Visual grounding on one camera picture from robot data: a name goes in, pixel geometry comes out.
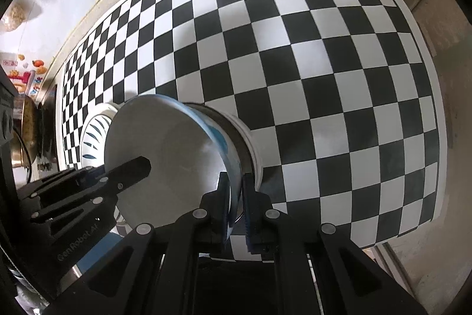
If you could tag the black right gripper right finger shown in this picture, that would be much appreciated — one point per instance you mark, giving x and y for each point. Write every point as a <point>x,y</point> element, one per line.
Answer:
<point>259,232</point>

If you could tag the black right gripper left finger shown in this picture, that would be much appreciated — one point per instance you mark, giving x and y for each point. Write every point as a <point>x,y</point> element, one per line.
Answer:
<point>216,223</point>

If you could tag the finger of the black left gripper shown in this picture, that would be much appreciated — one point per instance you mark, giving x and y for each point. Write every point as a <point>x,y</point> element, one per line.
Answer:
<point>127,170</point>

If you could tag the white bowl with blue pattern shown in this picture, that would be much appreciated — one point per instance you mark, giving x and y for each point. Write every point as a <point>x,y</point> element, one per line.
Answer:
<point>188,145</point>

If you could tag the white plate with leaf rim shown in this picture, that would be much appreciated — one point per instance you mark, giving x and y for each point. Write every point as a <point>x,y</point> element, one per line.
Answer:
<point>94,132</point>

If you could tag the brass pot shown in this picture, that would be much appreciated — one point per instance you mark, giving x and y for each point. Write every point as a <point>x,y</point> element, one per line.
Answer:
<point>26,121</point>

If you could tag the black and white checkerboard mat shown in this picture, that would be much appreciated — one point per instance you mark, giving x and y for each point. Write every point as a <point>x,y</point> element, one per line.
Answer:
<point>341,97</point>

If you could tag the colourful wall sticker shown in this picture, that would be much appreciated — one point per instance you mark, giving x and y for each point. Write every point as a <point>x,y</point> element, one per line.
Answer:
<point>26,74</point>

